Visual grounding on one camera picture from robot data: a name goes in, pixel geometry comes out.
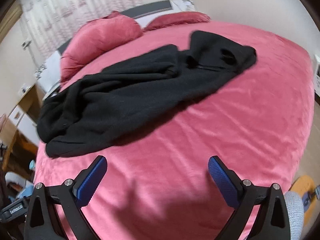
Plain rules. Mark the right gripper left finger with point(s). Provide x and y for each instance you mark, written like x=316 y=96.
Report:
x=43 y=221

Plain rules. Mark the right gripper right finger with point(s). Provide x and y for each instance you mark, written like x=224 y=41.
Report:
x=272 y=220

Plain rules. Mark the black knit garment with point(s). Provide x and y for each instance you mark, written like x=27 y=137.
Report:
x=95 y=111

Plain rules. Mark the blue white chair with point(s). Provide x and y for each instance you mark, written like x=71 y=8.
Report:
x=13 y=187

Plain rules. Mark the orange round stool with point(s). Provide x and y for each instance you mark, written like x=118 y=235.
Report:
x=306 y=188

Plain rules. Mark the wooden desk cabinet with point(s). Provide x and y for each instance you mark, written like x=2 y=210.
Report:
x=19 y=133

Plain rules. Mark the pink bed blanket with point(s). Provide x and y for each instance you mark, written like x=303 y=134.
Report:
x=157 y=185

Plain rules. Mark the grey white headboard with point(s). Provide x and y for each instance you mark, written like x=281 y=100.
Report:
x=48 y=74

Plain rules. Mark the large pink pillow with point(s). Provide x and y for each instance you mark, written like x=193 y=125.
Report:
x=94 y=39

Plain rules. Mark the patterned pink curtain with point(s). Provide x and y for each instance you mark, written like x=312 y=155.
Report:
x=52 y=22

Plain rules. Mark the flat pink pillow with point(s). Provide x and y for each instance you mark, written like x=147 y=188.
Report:
x=179 y=18

